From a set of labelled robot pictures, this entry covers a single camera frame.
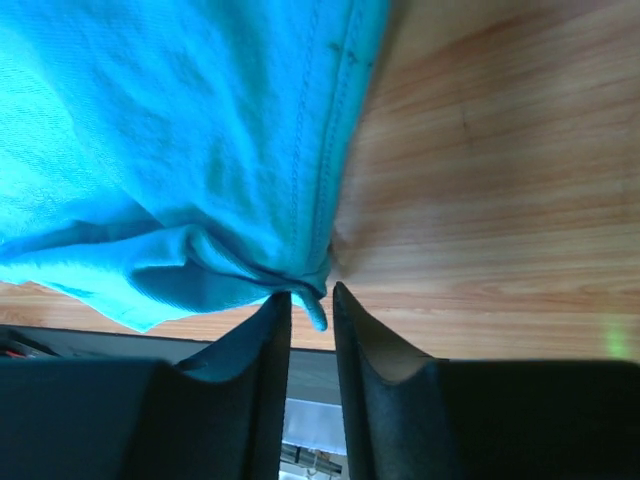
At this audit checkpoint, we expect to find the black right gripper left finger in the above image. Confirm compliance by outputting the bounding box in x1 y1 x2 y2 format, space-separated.
1 293 291 479

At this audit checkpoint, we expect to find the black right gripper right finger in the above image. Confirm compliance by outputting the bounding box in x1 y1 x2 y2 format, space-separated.
333 283 639 479

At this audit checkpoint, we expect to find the light blue t-shirt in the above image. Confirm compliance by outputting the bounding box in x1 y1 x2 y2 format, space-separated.
1 1 390 332

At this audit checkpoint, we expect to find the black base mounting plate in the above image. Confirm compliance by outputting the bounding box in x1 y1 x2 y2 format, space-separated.
1 325 341 405

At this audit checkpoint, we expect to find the aluminium frame rail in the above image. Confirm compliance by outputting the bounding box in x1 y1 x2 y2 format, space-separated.
282 398 347 456

